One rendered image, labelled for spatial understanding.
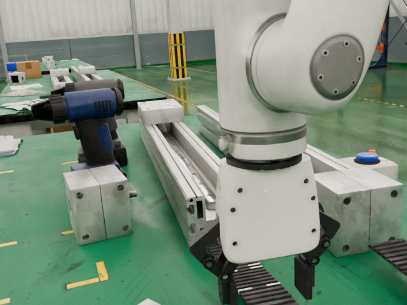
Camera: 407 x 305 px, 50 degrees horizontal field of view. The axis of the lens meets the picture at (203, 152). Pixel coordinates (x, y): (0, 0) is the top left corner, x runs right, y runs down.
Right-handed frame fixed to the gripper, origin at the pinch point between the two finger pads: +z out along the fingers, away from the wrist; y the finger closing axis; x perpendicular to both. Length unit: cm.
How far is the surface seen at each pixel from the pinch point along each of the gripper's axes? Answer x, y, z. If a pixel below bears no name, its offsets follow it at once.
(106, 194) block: 27.8, -16.3, -3.6
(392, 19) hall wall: 914, 663, -28
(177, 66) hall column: 1025, 162, 49
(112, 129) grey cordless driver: 71, -14, -5
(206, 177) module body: 38.0, 2.3, -0.9
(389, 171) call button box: 27.2, 34.1, -0.9
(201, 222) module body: 19.1, -2.9, -0.3
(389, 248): 4.9, 18.4, 0.6
